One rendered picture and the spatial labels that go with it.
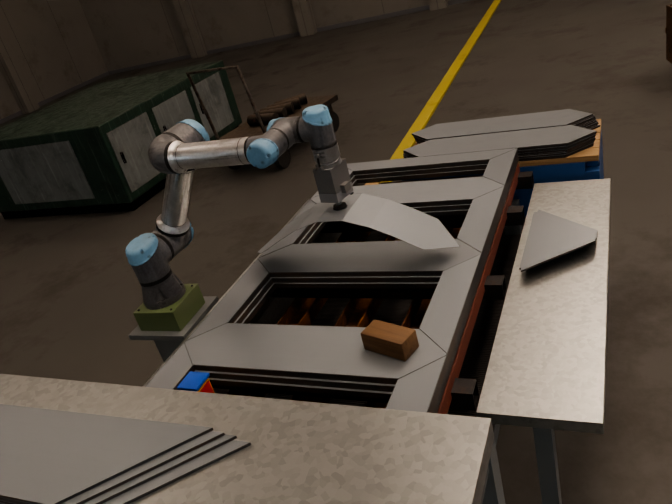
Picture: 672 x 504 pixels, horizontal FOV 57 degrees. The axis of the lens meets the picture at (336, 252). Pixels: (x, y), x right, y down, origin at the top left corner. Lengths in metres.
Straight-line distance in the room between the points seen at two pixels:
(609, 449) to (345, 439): 1.50
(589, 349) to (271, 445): 0.84
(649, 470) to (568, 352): 0.84
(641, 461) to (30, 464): 1.84
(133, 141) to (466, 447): 5.10
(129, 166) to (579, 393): 4.78
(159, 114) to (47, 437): 5.01
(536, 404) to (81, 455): 0.92
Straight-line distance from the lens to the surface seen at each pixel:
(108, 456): 1.17
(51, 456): 1.25
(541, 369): 1.55
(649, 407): 2.56
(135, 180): 5.77
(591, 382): 1.51
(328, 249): 1.99
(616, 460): 2.37
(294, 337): 1.62
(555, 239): 1.97
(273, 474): 1.02
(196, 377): 1.58
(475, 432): 0.99
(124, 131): 5.75
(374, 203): 1.85
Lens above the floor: 1.76
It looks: 27 degrees down
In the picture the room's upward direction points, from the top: 15 degrees counter-clockwise
